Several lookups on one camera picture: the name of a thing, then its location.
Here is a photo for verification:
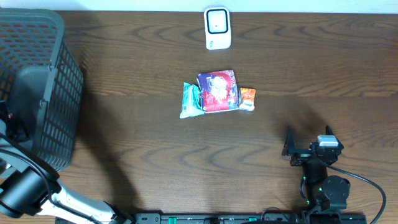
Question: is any teal white snack packet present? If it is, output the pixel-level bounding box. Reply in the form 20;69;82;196
180;83;205;119

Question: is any purple red noodle packet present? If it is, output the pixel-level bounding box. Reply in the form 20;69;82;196
197;70;239;113

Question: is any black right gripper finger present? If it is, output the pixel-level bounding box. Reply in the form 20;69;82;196
325;125;344;150
281;127;296;156

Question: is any dark grey plastic basket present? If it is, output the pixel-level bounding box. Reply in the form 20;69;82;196
1;9;84;171

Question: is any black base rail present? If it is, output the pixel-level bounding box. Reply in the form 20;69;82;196
134;211;367;224

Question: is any white barcode scanner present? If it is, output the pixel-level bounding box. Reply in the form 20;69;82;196
203;7;232;50

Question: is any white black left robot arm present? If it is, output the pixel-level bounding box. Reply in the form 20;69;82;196
1;101;136;224

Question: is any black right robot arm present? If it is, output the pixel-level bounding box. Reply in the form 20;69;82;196
282;126;350;212

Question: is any small orange snack packet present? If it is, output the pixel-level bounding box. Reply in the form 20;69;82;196
239;88;256;111

